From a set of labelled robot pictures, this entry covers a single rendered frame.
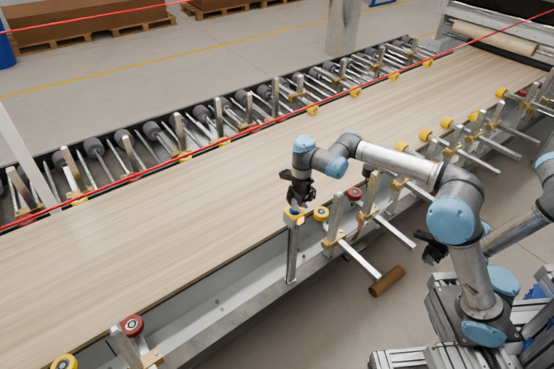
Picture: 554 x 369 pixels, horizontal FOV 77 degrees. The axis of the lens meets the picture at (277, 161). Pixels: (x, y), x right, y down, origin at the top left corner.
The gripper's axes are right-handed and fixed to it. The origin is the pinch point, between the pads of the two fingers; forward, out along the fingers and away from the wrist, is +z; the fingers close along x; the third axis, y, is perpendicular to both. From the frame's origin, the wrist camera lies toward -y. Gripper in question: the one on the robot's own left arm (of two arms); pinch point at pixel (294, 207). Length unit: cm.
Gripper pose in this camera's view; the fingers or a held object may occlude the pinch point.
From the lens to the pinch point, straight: 141.5
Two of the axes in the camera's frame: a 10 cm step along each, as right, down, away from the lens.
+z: -0.2, 7.6, 6.5
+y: 6.0, 5.3, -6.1
